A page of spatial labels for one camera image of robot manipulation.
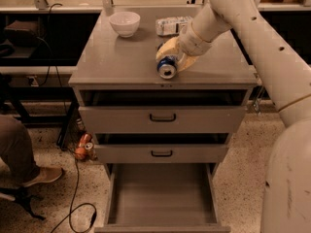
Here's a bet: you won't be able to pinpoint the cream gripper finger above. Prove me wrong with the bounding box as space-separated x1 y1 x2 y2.
177 53 197 73
155 37 179 61

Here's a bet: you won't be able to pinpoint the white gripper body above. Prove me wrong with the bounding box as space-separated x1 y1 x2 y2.
178 22 212 56

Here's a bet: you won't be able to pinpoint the blue pepsi can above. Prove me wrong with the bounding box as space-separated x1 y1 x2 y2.
156 56 177 79

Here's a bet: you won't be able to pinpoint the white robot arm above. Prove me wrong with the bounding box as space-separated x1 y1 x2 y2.
156 0 311 233

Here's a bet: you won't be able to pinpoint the grey top drawer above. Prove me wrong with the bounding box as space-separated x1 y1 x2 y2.
80 90 246 133

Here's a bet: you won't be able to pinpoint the grey drawer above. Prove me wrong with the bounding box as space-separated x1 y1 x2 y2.
80 90 246 133
95 133 228 163
94 163 230 233

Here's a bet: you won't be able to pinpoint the grey drawer cabinet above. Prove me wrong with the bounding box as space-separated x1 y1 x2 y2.
68 5 259 180

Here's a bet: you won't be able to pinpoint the grey middle drawer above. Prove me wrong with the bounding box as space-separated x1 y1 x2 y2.
95 133 228 163

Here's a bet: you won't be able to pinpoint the red can on floor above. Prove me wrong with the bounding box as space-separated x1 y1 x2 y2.
78 133 92 148

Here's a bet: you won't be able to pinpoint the orange can on floor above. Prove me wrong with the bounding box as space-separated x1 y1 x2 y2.
85 142 95 160

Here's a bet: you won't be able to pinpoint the grey bottom drawer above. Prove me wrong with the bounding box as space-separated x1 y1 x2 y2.
94 163 230 233

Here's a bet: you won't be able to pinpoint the clear plastic water bottle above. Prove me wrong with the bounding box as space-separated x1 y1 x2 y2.
155 17 192 36

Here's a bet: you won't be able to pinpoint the white ceramic bowl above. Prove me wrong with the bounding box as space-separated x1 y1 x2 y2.
109 12 140 38

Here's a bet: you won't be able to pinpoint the dark box on shelf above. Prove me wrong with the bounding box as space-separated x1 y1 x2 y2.
4 20 40 47

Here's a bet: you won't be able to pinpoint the tan shoe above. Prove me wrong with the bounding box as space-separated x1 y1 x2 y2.
21 167 63 187

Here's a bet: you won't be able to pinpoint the person's leg brown trousers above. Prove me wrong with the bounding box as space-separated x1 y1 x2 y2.
0 116 40 186

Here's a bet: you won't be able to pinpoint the black office chair base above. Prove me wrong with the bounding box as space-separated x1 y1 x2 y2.
0 187 45 220

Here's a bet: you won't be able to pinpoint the black top drawer handle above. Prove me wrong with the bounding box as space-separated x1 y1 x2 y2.
149 114 177 122

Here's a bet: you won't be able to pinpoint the black drawer handle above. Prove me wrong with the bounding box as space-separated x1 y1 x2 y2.
151 150 173 157
149 114 177 122

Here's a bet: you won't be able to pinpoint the black middle drawer handle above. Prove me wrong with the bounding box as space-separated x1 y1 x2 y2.
151 150 173 157

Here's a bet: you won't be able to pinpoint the black cable on floor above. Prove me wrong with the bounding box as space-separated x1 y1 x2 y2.
48 158 98 233

